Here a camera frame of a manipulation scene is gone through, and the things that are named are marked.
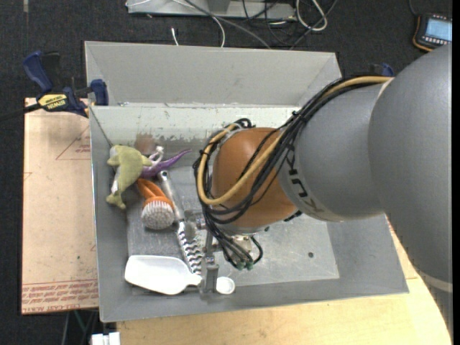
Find grey metal bin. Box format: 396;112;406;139
84;40;410;323

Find silver metal tool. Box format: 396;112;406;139
157;170;187;225

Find green toy dolphin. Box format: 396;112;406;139
105;144;154;211

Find purple toy animal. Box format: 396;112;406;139
138;145;193;180

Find brown cardboard board red print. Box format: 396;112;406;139
21;97;100;316

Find white plastic scoop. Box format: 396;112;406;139
124;254;236;297

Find orange brush white bristles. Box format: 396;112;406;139
136;177;178;231

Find black white striped toy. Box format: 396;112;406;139
177;227;203;277

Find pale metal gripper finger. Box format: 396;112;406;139
199;255;221;295
184;216;208;237

